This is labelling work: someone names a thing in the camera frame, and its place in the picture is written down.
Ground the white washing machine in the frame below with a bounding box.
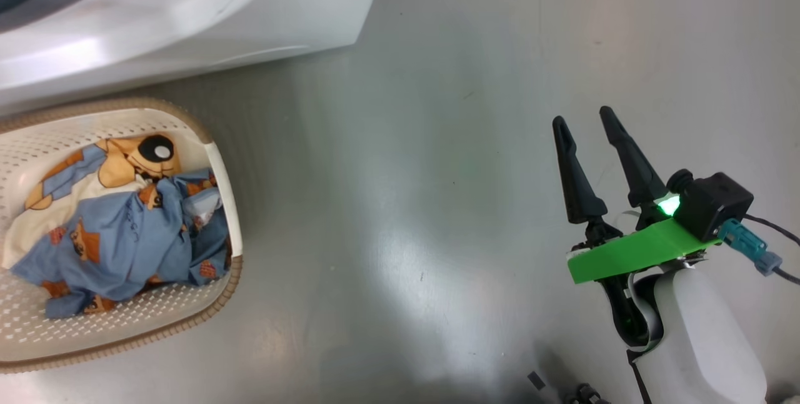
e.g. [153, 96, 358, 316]
[0, 0, 391, 116]

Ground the white flat ribbon cable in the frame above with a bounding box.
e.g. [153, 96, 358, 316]
[627, 271, 664, 353]

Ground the teal cable connector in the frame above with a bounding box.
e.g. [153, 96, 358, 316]
[717, 218, 783, 276]

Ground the blue bear-print garment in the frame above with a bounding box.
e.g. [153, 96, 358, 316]
[9, 166, 232, 320]

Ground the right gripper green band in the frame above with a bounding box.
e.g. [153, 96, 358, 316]
[552, 106, 723, 351]

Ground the cream perforated laundry basket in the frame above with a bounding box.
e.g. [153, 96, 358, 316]
[0, 96, 244, 373]

